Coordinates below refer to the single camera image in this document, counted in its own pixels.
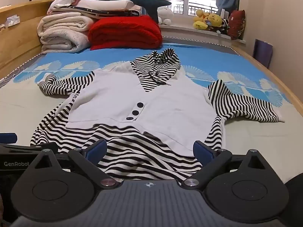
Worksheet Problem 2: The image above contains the white plush toy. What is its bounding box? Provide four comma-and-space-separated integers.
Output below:
157, 6, 175, 25

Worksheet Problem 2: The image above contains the tissue box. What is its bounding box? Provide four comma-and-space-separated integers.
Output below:
5, 15, 21, 28

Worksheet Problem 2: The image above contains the wooden bed frame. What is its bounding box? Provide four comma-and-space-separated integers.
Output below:
0, 0, 303, 135

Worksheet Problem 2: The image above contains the white fluffy folded blanket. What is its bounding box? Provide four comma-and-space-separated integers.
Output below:
37, 12, 95, 54

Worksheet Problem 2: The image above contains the purple flat board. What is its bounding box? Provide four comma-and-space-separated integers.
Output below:
252, 38, 274, 69

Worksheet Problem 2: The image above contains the red folded blanket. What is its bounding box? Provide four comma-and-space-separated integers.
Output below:
88, 15, 163, 51

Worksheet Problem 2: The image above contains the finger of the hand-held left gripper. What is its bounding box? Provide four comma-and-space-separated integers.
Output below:
0, 133, 59, 154

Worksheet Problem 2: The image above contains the striped hoodie with white vest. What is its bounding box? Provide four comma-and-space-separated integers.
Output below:
30, 48, 286, 182

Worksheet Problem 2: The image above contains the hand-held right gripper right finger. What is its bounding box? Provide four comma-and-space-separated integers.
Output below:
182, 141, 271, 189

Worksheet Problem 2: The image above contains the dark red pillow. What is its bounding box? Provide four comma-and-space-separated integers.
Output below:
228, 10, 246, 40

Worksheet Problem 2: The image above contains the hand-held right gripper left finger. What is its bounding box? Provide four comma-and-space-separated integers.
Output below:
33, 139, 117, 188

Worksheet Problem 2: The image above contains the yellow plush toy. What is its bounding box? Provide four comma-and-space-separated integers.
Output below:
193, 9, 211, 30
207, 13, 225, 33

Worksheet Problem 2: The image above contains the white window sill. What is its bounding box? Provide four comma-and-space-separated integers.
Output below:
159, 24, 247, 46

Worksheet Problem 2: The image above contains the blue and white bed sheet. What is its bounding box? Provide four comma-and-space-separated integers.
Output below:
0, 41, 299, 188

